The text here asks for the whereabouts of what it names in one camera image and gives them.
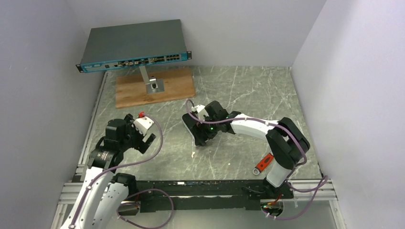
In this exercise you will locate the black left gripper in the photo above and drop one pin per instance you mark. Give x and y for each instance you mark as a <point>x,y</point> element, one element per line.
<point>139,140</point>

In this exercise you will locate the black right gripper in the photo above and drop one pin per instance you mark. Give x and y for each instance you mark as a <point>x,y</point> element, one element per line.
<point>200,132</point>

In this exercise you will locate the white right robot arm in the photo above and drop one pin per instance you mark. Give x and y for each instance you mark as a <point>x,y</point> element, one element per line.
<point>287,143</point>

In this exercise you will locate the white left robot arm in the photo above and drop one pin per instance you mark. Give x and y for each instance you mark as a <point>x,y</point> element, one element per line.
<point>104,189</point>

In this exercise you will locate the wooden base board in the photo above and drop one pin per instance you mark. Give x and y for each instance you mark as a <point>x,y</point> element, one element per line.
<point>131,90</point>

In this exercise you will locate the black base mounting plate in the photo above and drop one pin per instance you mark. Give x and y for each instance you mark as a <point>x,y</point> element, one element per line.
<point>248,194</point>

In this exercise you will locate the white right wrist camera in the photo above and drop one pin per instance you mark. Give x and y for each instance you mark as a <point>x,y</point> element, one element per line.
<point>200,112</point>

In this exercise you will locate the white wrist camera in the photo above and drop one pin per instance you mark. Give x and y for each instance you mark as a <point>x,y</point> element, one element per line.
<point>143,123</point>
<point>200,112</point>

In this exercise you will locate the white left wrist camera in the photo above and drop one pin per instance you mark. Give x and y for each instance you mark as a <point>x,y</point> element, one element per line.
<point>143,123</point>

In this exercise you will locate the metal stand bracket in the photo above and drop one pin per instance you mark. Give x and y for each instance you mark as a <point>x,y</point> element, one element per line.
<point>153,85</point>

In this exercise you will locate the red handled adjustable wrench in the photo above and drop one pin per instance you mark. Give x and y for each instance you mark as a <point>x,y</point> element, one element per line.
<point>261,166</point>

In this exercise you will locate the aluminium rail frame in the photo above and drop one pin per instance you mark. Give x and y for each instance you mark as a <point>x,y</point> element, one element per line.
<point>325,193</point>

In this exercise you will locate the grey network switch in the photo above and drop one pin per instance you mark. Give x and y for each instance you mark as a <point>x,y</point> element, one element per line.
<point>139,44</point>

